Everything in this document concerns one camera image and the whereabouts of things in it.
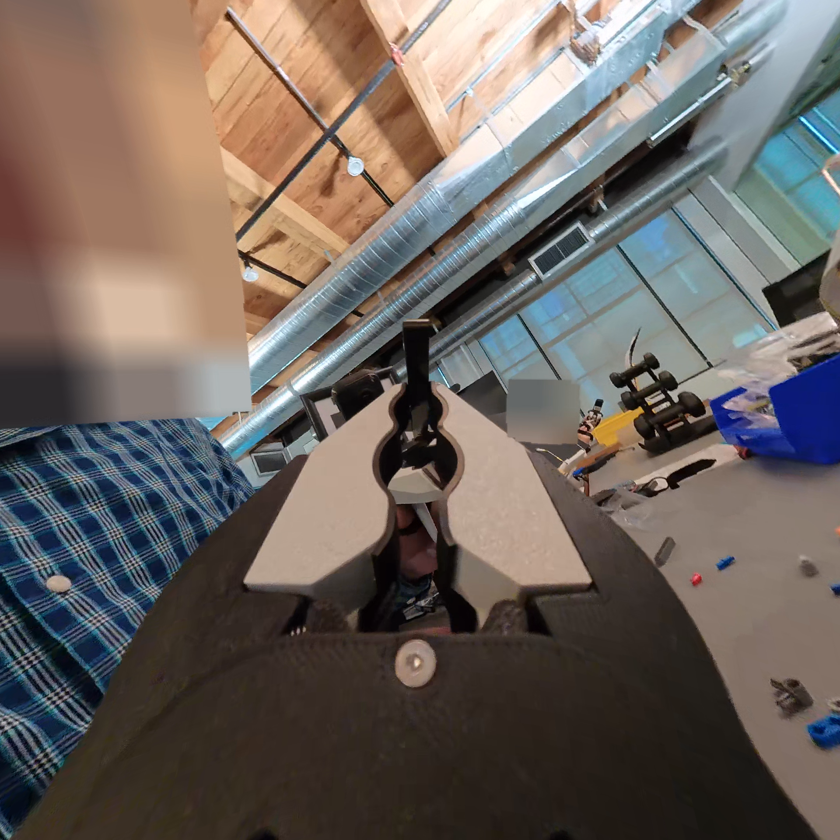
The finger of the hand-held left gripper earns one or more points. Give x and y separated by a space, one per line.
413 485

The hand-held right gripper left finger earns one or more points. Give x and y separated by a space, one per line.
308 518

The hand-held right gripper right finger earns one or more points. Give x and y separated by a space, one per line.
518 518

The black holed lego beam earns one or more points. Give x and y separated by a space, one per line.
417 354

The grey holed lego beam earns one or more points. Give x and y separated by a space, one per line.
665 551

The light grey lego connector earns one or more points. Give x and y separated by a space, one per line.
808 565

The dark grey lego connector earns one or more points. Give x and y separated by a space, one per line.
791 695

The blue short lego liftarm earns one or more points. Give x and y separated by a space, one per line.
825 730

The person's left hand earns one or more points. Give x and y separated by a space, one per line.
417 554

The white framed sign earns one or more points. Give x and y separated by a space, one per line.
321 420

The clear plastic bag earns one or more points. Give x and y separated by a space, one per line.
620 502

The yellow plastic bin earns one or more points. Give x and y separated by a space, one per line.
620 426

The white ceiling spotlight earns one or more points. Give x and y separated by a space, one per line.
354 165
249 272

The black dumbbell rack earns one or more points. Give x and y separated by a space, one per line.
656 400

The small blue plastic bin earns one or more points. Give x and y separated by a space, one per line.
745 430

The white vent grille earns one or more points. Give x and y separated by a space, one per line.
561 249

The grey ceiling pipe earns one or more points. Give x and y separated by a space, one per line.
394 54

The black mesh chair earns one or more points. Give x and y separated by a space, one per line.
794 298

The large silver air duct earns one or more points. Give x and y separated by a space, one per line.
407 289
394 223

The thin silver spiral duct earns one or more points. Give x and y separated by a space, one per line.
656 190

